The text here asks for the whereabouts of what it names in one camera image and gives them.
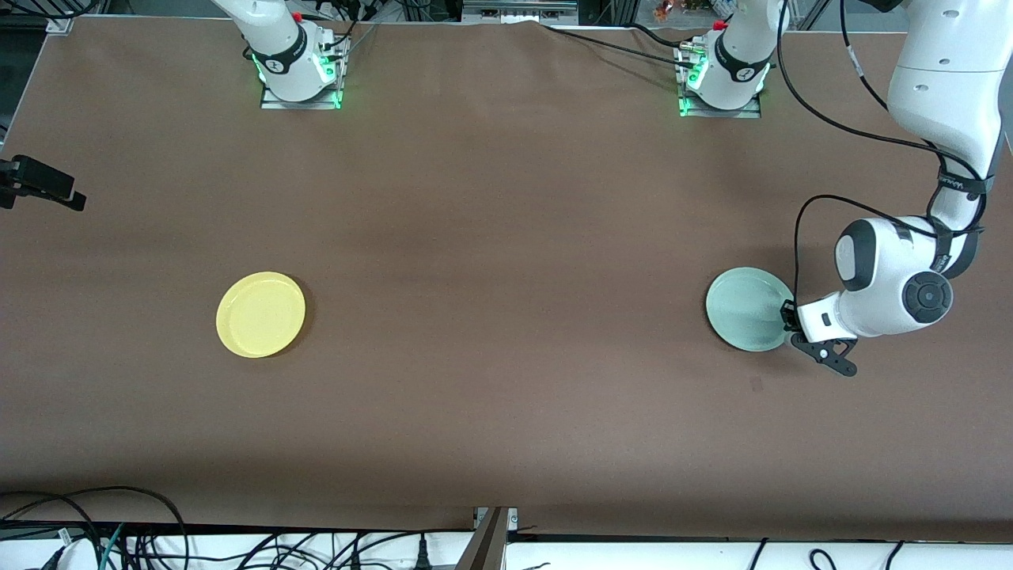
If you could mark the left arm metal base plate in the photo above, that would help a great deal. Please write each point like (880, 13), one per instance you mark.
(748, 113)

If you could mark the pale green plate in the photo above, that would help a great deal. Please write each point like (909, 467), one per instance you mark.
(744, 309)

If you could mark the aluminium frame rail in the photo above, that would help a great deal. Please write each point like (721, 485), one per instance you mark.
(514, 12)

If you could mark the aluminium corner bracket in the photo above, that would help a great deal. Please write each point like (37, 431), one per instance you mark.
(59, 25)

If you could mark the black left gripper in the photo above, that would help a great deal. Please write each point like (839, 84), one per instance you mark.
(788, 314)

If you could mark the black plug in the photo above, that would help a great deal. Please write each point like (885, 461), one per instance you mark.
(423, 554)

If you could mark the aluminium profile post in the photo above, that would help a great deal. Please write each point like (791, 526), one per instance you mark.
(487, 546)

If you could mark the brown table cover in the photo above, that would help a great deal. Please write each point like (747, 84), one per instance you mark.
(506, 412)

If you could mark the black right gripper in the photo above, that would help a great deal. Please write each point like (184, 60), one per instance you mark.
(32, 178)

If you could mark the yellow plate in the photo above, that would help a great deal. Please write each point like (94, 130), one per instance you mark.
(261, 315)

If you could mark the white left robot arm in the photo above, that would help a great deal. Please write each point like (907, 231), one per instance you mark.
(942, 79)

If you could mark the colourful background objects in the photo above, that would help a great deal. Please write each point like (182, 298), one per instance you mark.
(673, 9)

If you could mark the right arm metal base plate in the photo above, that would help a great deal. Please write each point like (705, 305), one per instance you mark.
(316, 104)

